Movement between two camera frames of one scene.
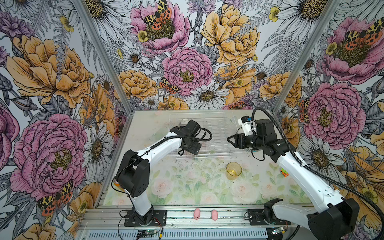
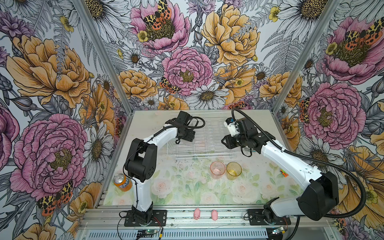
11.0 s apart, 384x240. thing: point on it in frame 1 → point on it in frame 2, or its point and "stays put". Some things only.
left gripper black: x=194 y=149 → x=190 y=136
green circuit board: x=147 y=231 stays put
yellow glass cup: x=233 y=169 stays put
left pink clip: x=196 y=213 stays put
